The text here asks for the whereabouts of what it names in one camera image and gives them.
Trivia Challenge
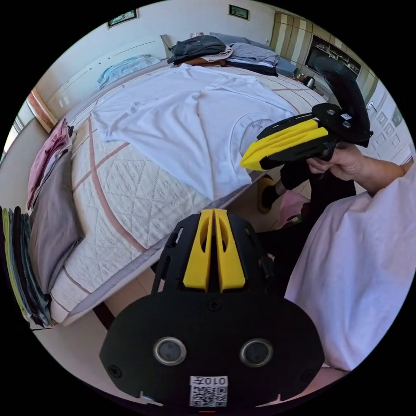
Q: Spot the wall cupboard with shelves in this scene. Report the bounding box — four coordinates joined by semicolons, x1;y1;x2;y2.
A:
270;11;380;98

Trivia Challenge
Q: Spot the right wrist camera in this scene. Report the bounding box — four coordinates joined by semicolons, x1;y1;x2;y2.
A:
314;55;370;126

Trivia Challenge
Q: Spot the person's right forearm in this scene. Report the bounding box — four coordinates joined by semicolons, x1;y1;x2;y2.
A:
357;155;414;198

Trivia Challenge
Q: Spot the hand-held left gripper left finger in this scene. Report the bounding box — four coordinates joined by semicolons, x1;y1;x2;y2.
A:
182;209;214;290

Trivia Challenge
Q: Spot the white short sleeve shirt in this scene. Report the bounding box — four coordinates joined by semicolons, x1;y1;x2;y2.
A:
91;63;297;201

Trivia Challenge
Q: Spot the person's right hand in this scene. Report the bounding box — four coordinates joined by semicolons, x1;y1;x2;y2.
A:
306;144;372;190

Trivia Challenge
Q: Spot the framed picture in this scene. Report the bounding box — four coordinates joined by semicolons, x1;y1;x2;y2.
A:
107;9;140;30
228;4;250;21

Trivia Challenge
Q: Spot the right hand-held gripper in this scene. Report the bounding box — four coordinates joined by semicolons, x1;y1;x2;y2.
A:
240;103;374;171

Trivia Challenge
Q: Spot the bed with quilted cover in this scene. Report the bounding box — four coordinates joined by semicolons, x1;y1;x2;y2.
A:
49;58;329;327

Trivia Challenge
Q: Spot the person's body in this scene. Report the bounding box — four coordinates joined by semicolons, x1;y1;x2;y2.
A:
258;155;416;392

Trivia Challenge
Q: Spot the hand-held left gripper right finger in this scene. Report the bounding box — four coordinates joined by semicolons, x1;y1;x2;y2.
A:
214;209;245;293

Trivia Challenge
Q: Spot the white panelled door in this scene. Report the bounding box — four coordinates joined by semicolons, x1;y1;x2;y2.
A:
364;79;414;165

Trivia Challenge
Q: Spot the light blue pillow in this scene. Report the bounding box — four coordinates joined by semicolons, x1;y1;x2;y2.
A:
97;54;162;90

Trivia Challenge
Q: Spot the pile of clothes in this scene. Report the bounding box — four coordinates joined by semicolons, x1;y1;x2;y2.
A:
167;33;298;77
1;118;86;328

